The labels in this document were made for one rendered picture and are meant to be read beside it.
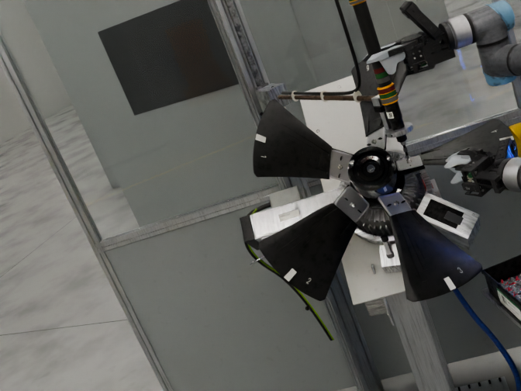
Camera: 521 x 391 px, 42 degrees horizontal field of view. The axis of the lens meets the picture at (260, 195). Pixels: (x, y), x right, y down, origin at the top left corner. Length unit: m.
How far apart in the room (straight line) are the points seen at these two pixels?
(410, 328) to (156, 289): 1.16
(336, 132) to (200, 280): 0.98
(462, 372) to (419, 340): 0.86
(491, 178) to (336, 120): 0.69
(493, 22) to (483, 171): 0.37
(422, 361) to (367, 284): 0.35
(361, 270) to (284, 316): 0.91
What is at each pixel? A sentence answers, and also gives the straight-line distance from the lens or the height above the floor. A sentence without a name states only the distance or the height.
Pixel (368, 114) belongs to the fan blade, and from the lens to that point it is 1.88.
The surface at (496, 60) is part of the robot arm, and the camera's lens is 1.76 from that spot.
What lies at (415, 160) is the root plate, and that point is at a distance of 1.80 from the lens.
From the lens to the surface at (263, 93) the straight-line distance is 2.23.
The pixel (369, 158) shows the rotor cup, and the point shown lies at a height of 1.24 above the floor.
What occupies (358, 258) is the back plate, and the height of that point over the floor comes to 0.93.
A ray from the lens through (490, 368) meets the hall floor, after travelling 2.98.
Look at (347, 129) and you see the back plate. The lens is 2.10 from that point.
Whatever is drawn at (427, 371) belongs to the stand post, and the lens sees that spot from 2.20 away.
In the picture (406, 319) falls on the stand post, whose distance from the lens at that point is 2.09.
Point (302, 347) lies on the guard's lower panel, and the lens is 2.90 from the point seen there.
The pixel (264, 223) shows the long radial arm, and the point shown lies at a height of 1.11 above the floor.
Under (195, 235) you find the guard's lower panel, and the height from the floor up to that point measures 0.91.
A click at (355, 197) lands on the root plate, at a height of 1.15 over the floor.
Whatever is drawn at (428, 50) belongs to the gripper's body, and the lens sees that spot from 1.72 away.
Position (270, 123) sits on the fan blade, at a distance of 1.88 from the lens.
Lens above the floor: 1.80
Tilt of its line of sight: 18 degrees down
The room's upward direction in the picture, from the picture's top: 22 degrees counter-clockwise
